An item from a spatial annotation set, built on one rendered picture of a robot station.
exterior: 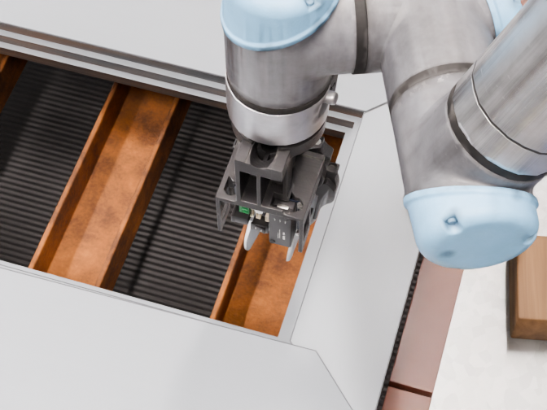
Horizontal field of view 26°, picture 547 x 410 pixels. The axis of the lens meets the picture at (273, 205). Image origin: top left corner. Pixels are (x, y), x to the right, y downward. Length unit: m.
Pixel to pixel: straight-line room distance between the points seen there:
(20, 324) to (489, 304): 0.50
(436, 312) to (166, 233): 0.46
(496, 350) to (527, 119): 0.64
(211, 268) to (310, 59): 0.70
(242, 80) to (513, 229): 0.22
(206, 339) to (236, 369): 0.04
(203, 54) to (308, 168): 0.34
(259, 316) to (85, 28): 0.35
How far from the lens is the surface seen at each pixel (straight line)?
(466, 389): 1.24
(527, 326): 1.25
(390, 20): 0.77
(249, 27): 0.75
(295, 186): 0.91
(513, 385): 1.25
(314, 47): 0.77
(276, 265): 1.29
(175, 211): 1.48
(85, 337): 1.08
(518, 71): 0.64
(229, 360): 1.05
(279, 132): 0.83
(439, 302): 1.12
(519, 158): 0.67
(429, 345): 1.10
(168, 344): 1.06
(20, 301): 1.10
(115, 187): 1.35
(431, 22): 0.76
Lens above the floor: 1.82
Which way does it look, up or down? 59 degrees down
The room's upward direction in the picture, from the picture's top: straight up
